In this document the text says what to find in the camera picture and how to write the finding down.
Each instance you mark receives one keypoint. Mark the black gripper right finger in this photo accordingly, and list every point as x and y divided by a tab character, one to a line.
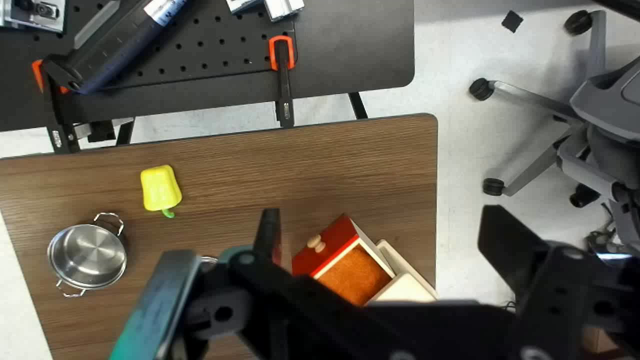
512	246

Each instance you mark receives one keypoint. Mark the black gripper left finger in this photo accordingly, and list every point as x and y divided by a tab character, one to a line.
269	233

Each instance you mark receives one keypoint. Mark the red wooden drawer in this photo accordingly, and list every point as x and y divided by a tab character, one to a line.
332	246

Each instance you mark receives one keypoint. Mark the yellow popsicle toy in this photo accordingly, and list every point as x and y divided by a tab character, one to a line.
160	189

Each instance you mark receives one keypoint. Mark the grey office chair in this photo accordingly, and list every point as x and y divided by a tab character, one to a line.
601	113

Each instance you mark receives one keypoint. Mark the black perforated table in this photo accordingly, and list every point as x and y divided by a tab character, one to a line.
347	40

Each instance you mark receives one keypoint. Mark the small black square pad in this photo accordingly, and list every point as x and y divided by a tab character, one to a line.
512	21

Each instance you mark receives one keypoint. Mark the long dark blue bar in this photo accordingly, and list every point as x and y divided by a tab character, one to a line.
112	47

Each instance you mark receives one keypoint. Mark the silver metal box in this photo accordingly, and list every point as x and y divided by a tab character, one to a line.
30	13

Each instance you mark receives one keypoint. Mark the silver metal bracket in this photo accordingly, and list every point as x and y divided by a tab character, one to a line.
267	4

